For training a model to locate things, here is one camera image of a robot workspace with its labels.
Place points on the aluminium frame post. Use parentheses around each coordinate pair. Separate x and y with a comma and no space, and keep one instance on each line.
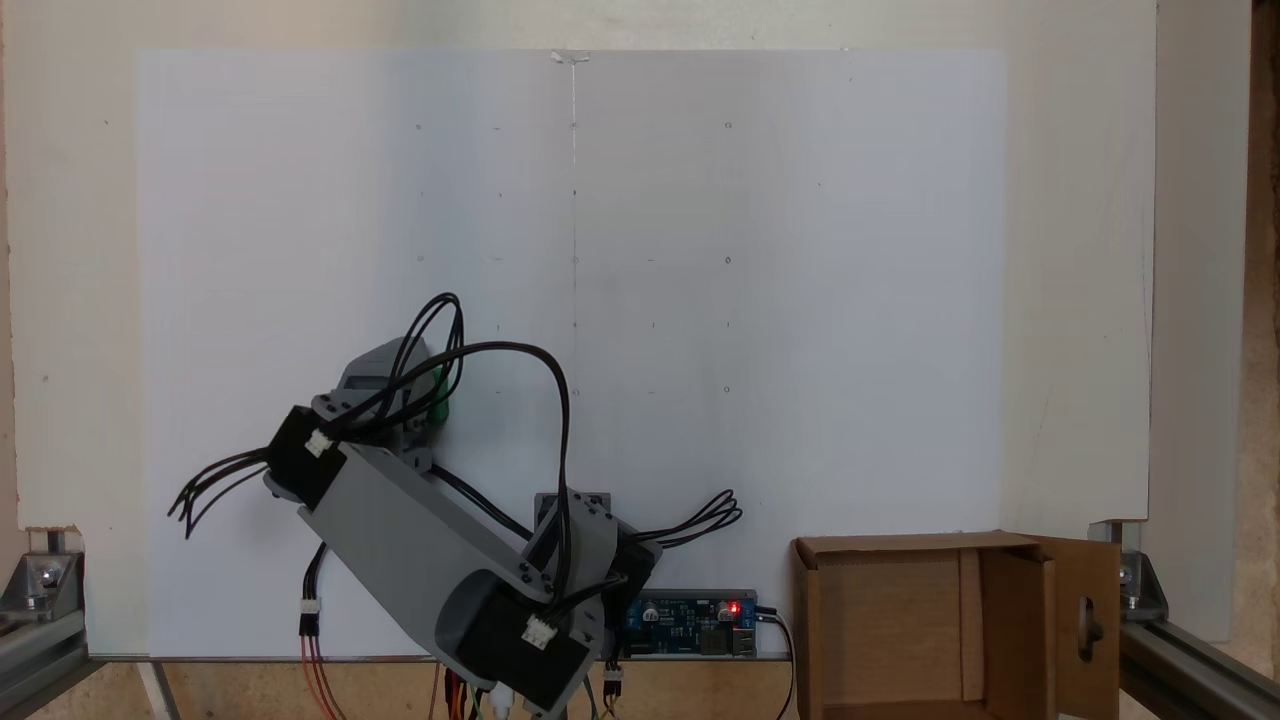
(1200,670)
(35,655)

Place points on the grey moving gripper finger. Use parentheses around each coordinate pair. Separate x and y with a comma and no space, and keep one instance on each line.
(385,358)

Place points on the green die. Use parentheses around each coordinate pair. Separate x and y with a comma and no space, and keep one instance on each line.
(438,408)

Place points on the brown cardboard box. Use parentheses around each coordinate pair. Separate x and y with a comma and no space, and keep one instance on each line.
(900,630)

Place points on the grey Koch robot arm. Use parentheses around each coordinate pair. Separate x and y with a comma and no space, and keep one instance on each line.
(420,540)

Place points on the white paper sheet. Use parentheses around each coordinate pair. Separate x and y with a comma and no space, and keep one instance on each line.
(800,250)
(300,200)

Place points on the metal corner bracket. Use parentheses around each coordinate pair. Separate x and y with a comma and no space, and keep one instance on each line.
(45,575)
(1135,580)

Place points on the blue power circuit board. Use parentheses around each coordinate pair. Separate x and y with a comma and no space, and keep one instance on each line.
(680,615)

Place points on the clear tape piece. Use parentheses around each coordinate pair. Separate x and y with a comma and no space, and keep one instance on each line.
(570,57)

